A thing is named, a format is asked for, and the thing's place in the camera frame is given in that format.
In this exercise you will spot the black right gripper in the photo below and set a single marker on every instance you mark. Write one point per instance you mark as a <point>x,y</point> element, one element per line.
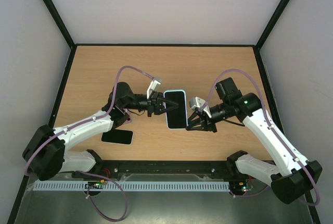
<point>206,120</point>

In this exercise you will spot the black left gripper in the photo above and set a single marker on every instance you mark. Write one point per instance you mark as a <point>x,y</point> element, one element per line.
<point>154,104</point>

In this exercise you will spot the black smartphone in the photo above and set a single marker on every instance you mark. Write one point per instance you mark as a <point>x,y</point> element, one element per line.
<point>176,109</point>

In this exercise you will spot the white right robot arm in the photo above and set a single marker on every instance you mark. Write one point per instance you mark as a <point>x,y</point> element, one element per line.
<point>290,176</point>

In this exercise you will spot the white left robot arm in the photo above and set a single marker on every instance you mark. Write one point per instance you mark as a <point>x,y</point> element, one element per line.
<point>49,151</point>

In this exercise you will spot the phone in white case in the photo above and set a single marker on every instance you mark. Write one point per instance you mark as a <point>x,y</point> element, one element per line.
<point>118,136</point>

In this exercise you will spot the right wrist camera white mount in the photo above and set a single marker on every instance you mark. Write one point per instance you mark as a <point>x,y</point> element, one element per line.
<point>201,105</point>

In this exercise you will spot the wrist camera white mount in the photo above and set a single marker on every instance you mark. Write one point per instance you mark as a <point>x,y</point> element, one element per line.
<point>152,87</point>
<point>201,105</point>

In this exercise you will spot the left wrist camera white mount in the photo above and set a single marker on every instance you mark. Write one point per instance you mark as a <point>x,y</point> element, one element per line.
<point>152,87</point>

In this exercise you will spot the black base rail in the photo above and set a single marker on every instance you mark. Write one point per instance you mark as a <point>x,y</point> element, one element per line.
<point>213,169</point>

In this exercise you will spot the white slotted cable duct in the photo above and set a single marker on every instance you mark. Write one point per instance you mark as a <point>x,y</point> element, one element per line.
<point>133,186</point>

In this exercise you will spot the black enclosure frame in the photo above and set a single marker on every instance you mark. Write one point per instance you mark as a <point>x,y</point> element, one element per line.
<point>256,48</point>

